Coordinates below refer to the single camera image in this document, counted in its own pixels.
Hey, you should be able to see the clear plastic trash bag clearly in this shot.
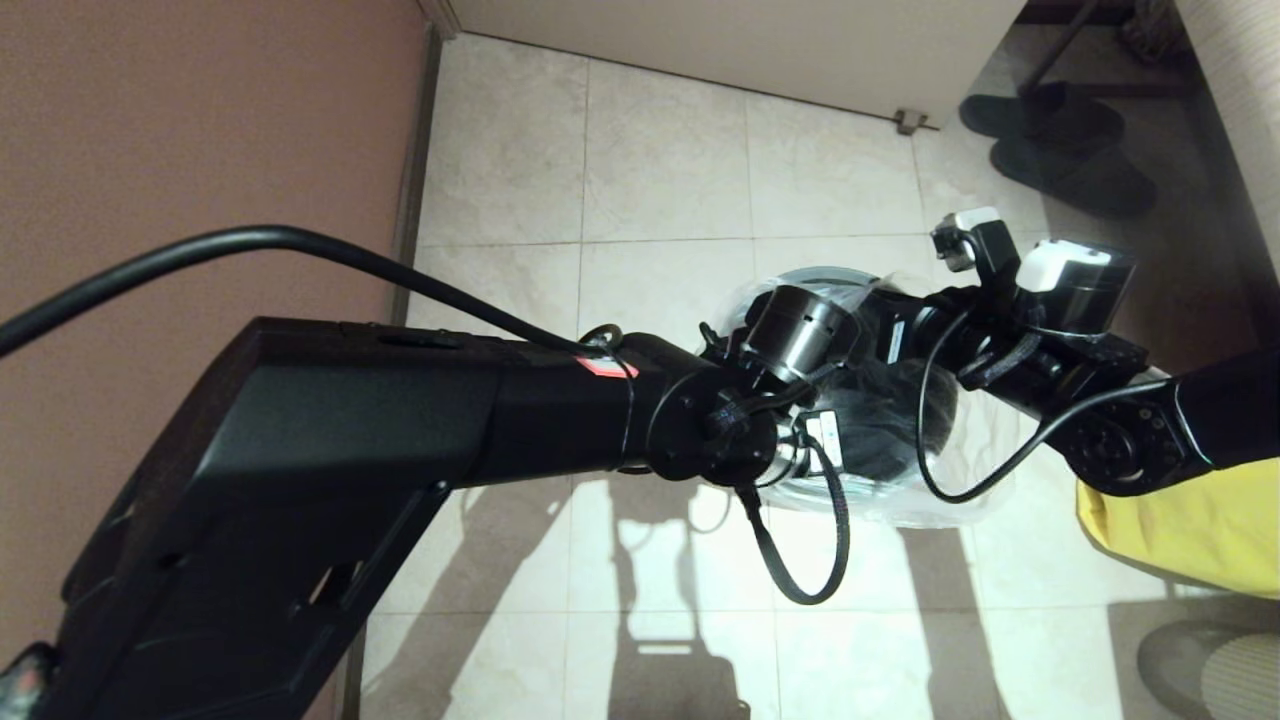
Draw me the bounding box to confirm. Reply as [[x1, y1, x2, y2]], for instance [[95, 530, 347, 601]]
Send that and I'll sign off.
[[700, 265, 1026, 529]]

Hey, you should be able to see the grey round trash bin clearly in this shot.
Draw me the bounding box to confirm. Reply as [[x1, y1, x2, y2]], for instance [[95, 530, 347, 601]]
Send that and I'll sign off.
[[745, 265, 966, 501]]

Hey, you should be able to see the yellow fabric bag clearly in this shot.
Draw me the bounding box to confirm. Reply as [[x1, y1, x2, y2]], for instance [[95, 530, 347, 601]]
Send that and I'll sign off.
[[1078, 455, 1280, 601]]

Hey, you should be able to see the black slipper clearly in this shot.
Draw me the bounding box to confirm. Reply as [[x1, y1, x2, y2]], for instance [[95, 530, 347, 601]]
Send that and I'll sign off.
[[957, 85, 1126, 153], [988, 135, 1158, 223]]

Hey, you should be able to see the dark slanted pole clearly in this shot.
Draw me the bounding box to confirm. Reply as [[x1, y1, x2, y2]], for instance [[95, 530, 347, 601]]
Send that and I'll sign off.
[[1018, 0, 1101, 96]]

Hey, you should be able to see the white door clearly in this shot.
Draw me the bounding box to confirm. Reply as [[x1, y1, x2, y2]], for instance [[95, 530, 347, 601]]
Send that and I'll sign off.
[[445, 0, 1031, 133]]

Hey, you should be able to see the dark mop head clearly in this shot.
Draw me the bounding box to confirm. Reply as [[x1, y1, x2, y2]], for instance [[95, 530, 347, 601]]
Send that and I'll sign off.
[[1118, 0, 1186, 66]]

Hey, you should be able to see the beige ribbed panel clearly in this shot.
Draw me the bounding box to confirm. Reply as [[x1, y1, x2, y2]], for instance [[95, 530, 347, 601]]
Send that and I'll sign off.
[[1170, 0, 1280, 301]]

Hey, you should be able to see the beige ribbed round object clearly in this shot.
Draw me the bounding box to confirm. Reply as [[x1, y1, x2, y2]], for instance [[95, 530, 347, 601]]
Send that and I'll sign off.
[[1135, 620, 1280, 720]]

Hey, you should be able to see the left arm looped black cable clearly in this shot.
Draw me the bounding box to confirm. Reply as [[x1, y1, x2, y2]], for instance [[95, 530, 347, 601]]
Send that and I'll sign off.
[[735, 435, 853, 607]]

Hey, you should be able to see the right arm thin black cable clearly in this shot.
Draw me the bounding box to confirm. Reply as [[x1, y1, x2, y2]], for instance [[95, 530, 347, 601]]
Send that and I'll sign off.
[[915, 310, 1176, 504]]

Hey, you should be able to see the left arm long black cable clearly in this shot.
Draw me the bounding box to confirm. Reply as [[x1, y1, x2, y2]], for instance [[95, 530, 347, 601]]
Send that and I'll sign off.
[[0, 225, 611, 359]]

